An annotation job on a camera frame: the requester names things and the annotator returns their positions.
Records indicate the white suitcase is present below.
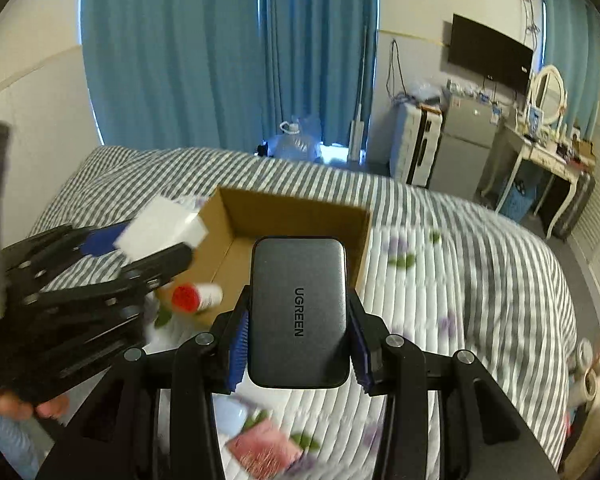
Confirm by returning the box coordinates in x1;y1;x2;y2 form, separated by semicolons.
390;102;446;187

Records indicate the white vanity desk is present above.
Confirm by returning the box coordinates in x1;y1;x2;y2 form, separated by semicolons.
475;122;589;241

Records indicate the pale blue round object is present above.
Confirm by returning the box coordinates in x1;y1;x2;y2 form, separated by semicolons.
212;395;254;436

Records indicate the dark suitcase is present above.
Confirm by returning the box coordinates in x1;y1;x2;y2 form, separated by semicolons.
552;170;596;241

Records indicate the hanging cable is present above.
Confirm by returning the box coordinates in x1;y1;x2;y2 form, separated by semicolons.
387;37;406;102

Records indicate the white oval mirror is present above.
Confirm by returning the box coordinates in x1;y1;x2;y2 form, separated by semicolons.
527;65;566;126

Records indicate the person's left hand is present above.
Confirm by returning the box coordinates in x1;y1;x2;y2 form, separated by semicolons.
0;392;72;422

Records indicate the black wall television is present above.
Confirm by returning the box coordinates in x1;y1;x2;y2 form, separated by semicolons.
450;14;535;97

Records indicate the person's left forearm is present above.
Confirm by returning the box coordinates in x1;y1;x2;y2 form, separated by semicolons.
0;405;48;480

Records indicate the blue plastic basket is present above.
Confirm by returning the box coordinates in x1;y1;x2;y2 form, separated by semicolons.
497;177;536;224

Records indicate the grey mini fridge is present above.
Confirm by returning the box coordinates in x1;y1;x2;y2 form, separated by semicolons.
427;92;501;204

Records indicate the pink packet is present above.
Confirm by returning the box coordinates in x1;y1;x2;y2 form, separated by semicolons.
227;417;306;479

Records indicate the blue curtain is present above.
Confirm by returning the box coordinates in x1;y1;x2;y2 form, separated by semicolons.
537;0;600;142
80;0;268;153
260;0;381;147

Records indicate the clear plastic bag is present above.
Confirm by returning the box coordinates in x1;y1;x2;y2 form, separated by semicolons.
409;80;444;107

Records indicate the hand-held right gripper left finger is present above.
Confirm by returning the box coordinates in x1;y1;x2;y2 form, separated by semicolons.
35;286;254;480

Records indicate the white mop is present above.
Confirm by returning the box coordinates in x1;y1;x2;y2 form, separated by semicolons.
347;25;371;164

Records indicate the white bottle with red cap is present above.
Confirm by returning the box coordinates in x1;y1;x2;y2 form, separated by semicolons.
171;282;224;316

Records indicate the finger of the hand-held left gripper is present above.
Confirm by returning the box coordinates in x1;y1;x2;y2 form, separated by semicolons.
0;224;131;293
20;242;196;322

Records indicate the clear water jug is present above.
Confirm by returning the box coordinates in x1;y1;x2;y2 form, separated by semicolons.
267;115;324;162

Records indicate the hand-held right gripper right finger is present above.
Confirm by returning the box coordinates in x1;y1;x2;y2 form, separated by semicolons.
346;287;562;480

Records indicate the white rectangular box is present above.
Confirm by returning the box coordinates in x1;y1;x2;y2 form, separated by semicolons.
115;195;209;264

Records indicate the brown cardboard box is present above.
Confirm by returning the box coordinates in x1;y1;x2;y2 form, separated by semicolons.
155;187;374;332

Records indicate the grey power bank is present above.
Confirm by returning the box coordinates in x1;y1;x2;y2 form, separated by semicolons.
246;236;353;389

